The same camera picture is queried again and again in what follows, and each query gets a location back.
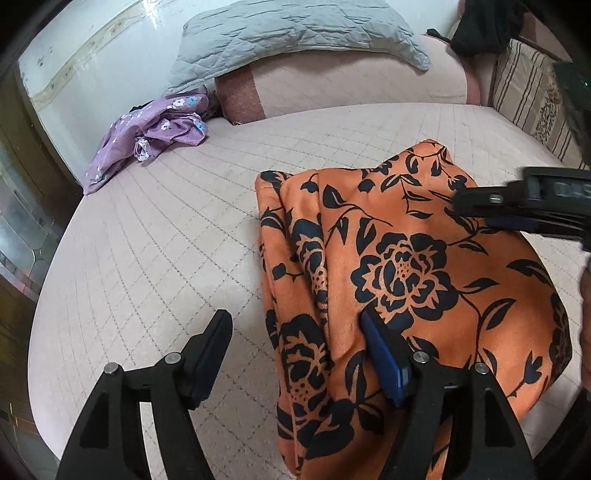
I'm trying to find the purple floral garment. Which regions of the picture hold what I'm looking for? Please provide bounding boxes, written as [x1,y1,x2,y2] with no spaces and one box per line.
[82,87,211,195]

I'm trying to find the pink bolster cushion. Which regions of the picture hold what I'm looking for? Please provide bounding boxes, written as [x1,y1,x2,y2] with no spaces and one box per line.
[215,36,481,124]

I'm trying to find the black cloth on sofa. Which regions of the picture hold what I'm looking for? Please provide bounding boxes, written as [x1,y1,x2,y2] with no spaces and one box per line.
[426,0,529,57]

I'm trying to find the grey quilted pillow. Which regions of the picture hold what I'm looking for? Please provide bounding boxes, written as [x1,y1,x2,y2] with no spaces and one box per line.
[166,1,431,94]

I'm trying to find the brown door with stained glass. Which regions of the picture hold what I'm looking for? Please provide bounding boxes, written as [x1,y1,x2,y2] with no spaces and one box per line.
[1,64,81,472]

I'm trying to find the striped floral back cushion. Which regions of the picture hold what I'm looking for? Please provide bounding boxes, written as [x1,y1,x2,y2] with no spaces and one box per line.
[492,39,589,170]

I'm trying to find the orange black floral garment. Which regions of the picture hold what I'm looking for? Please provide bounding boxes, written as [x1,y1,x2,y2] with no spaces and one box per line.
[256,139,572,479]

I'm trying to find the pink quilted mattress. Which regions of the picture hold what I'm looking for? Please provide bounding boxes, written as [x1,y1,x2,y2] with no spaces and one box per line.
[27,102,590,480]

